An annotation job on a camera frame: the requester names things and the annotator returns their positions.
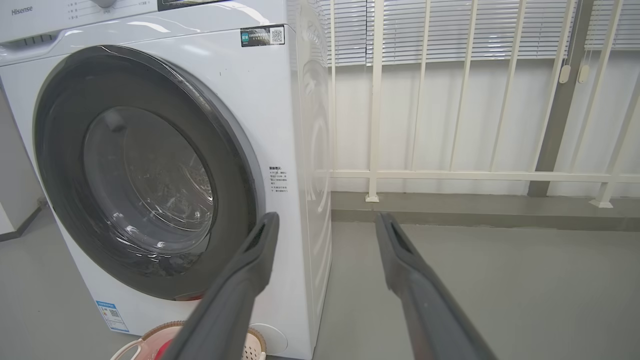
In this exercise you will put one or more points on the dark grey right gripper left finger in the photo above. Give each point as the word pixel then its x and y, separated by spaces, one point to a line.
pixel 230 310

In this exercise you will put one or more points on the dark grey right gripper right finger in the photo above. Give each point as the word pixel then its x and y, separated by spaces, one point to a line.
pixel 430 315

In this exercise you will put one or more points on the red and white garment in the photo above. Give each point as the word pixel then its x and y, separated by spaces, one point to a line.
pixel 164 351

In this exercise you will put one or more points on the black round glass washer door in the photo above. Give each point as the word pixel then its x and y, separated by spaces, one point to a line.
pixel 65 165

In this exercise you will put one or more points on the cream perforated basket brown rim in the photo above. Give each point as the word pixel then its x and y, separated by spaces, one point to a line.
pixel 150 337

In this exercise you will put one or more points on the white front-load washing machine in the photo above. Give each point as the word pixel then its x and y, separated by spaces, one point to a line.
pixel 250 100

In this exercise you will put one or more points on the blue energy label sticker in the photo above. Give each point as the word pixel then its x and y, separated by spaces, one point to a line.
pixel 112 316

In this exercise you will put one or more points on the white metal railing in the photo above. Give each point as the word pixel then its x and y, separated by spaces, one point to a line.
pixel 376 100

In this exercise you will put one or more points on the grey vertical column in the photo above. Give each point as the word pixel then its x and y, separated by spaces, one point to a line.
pixel 562 110

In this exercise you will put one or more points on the black QR code sticker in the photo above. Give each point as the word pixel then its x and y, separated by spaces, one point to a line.
pixel 262 36

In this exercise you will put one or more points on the white window blinds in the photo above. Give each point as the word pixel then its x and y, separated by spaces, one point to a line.
pixel 450 30

